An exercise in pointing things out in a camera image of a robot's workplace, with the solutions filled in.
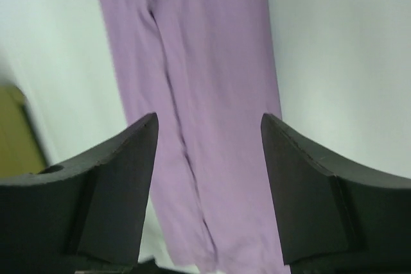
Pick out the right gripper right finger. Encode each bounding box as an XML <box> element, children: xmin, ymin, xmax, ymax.
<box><xmin>261</xmin><ymin>114</ymin><xmax>410</xmax><ymax>273</ymax></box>

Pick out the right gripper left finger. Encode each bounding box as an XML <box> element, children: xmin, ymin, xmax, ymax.
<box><xmin>1</xmin><ymin>113</ymin><xmax>159</xmax><ymax>273</ymax></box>

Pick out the purple t shirt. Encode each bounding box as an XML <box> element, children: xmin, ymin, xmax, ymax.
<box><xmin>100</xmin><ymin>0</ymin><xmax>288</xmax><ymax>273</ymax></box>

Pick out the olive green plastic bin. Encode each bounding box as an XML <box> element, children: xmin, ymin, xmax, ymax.
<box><xmin>1</xmin><ymin>84</ymin><xmax>48</xmax><ymax>178</ymax></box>

